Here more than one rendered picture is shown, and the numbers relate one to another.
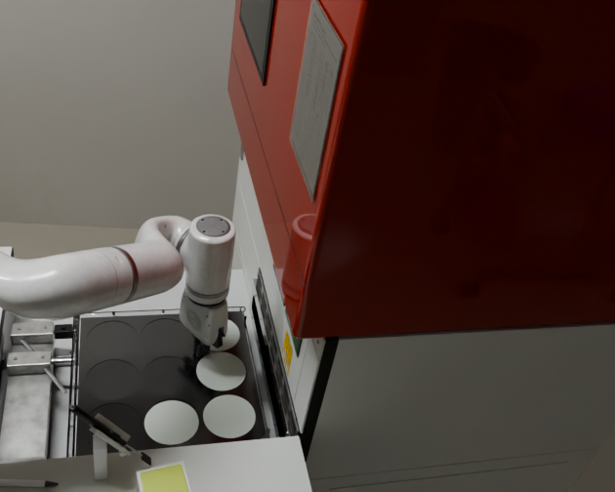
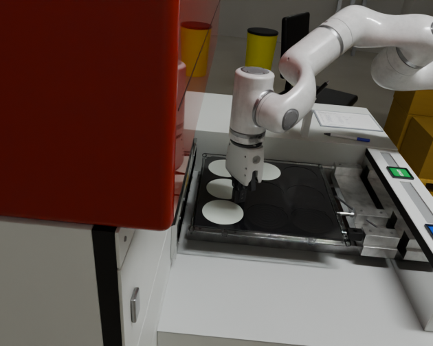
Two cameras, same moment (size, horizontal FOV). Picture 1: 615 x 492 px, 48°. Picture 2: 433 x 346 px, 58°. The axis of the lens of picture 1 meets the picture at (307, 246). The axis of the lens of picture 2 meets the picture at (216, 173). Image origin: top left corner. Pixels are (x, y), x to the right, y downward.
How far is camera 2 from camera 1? 189 cm
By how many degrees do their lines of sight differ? 109
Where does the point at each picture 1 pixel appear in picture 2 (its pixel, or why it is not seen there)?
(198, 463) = not seen: hidden behind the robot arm
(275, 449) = (209, 128)
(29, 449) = (345, 181)
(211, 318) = not seen: hidden behind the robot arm
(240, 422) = (219, 164)
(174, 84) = not seen: outside the picture
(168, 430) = (265, 167)
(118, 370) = (302, 200)
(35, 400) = (353, 202)
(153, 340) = (276, 214)
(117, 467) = (295, 135)
